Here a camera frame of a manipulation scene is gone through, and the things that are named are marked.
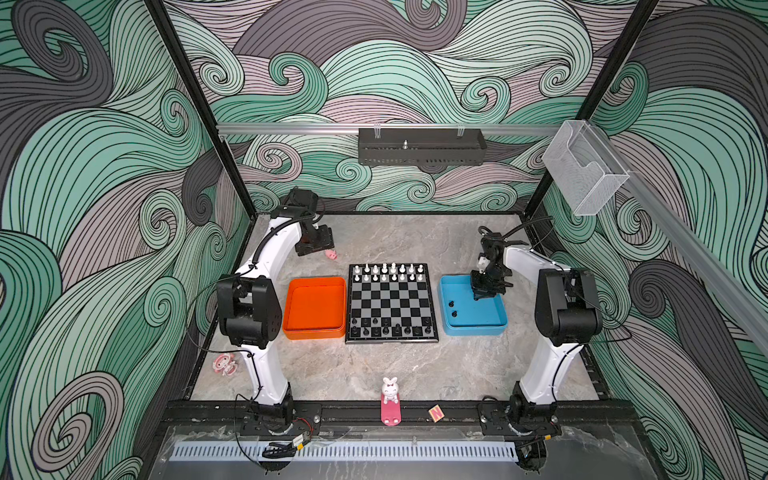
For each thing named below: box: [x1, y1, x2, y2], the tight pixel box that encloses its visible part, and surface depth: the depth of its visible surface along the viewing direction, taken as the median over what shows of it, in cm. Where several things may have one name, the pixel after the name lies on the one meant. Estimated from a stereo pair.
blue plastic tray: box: [439, 274, 508, 336], surface depth 95 cm
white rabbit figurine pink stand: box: [380, 377, 402, 426], surface depth 74 cm
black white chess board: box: [345, 263, 439, 345], surface depth 94 cm
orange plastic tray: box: [282, 276, 347, 340], surface depth 95 cm
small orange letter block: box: [428, 404, 445, 422], surface depth 75 cm
